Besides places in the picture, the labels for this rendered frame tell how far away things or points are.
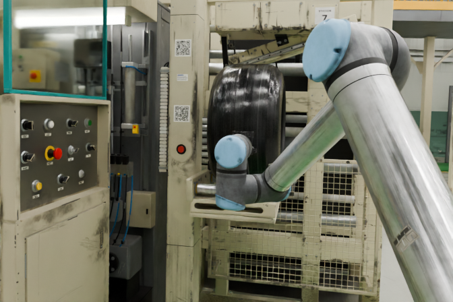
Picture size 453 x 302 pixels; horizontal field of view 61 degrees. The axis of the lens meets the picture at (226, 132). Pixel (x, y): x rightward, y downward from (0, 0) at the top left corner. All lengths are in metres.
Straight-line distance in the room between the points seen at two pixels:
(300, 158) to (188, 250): 0.93
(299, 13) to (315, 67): 1.24
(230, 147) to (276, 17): 1.00
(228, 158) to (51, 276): 0.73
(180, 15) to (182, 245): 1.03
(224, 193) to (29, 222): 0.60
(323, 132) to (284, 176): 0.21
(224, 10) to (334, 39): 1.34
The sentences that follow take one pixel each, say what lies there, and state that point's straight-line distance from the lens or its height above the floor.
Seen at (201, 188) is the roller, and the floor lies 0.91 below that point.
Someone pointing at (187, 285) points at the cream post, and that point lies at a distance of 1.88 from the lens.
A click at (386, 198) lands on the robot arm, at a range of 0.63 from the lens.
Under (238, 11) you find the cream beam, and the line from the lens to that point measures 1.98.
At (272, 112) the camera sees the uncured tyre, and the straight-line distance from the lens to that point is 1.47.
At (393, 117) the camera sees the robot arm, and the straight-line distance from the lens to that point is 0.65.
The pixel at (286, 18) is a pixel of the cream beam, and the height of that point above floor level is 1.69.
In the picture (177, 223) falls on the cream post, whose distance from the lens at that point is 1.79.
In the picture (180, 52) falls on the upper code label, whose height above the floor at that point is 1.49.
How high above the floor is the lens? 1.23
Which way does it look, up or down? 3 degrees down
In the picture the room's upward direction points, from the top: 1 degrees clockwise
